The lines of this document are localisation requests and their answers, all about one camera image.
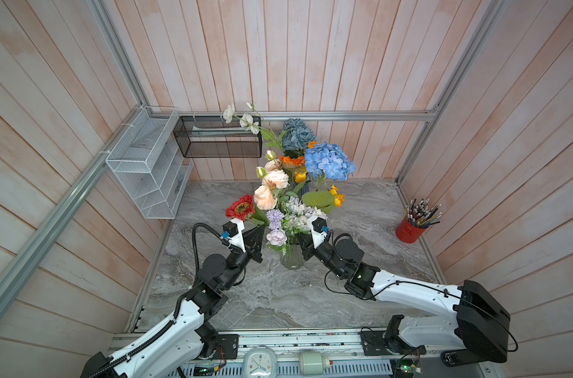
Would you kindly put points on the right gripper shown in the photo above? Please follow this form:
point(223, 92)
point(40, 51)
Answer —
point(307, 248)

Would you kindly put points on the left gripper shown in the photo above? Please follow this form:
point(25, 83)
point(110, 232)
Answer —
point(252, 246)

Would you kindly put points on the red gerbera stem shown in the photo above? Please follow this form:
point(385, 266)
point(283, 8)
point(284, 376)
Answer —
point(245, 209)

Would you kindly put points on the peach peony stem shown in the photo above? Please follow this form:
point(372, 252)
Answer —
point(264, 198)
point(272, 174)

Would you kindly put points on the white lilac flower bunch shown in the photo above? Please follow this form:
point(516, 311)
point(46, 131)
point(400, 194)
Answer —
point(287, 221)

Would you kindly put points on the clear grey glass vase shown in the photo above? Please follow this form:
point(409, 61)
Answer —
point(292, 256)

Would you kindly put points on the orange poppy flower bunch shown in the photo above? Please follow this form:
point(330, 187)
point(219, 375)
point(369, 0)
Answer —
point(336, 196)

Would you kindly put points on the orange gerbera stem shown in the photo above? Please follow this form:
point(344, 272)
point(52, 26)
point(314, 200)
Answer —
point(295, 168)

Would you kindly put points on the blue hydrangea stem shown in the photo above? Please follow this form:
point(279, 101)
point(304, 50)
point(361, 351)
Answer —
point(329, 163)

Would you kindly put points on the blue rose bunch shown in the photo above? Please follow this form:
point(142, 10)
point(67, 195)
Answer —
point(295, 137)

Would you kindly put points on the white flower stem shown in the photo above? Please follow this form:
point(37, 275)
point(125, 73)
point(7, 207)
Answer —
point(252, 122)

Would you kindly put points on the blue purple glass vase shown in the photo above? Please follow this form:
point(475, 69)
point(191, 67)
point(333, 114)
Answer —
point(305, 188)

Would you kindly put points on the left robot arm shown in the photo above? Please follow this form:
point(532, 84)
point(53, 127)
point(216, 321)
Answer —
point(185, 334)

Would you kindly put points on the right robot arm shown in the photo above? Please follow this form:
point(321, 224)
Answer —
point(466, 320)

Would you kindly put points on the red pencil cup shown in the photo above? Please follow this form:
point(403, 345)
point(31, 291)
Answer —
point(407, 232)

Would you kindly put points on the pale green cylinder device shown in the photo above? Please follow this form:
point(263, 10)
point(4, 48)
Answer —
point(313, 363)

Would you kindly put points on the black mesh basket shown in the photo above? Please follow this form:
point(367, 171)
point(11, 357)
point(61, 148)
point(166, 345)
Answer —
point(212, 137)

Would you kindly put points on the white analog clock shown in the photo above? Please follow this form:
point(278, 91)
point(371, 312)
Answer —
point(260, 362)

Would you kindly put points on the green circuit board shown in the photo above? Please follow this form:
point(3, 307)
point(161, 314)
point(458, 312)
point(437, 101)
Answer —
point(404, 368)

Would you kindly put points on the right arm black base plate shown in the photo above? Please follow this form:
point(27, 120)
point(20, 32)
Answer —
point(374, 343)

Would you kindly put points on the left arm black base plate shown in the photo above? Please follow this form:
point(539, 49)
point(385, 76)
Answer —
point(225, 345)

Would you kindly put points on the white wire mesh shelf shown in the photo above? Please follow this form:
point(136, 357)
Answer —
point(148, 163)

